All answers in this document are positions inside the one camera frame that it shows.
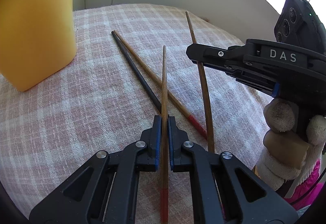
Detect red-tipped wooden chopstick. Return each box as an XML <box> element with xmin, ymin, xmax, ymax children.
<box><xmin>185</xmin><ymin>11</ymin><xmax>216</xmax><ymax>154</ymax></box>
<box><xmin>160</xmin><ymin>45</ymin><xmax>169</xmax><ymax>223</ymax></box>
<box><xmin>113</xmin><ymin>30</ymin><xmax>207</xmax><ymax>140</ymax></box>

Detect black chopstick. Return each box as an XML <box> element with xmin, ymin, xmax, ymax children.
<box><xmin>111</xmin><ymin>31</ymin><xmax>161</xmax><ymax>114</ymax></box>

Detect right gloved hand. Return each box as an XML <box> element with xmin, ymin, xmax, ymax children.
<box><xmin>256</xmin><ymin>98</ymin><xmax>325</xmax><ymax>198</ymax></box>

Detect pink checkered tablecloth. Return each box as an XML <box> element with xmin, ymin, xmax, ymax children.
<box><xmin>1</xmin><ymin>4</ymin><xmax>271</xmax><ymax>218</ymax></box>

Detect yellow plastic container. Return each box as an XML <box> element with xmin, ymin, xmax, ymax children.
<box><xmin>1</xmin><ymin>0</ymin><xmax>77</xmax><ymax>91</ymax></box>

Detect black camera box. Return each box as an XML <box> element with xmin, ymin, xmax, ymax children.
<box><xmin>274</xmin><ymin>0</ymin><xmax>325</xmax><ymax>55</ymax></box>

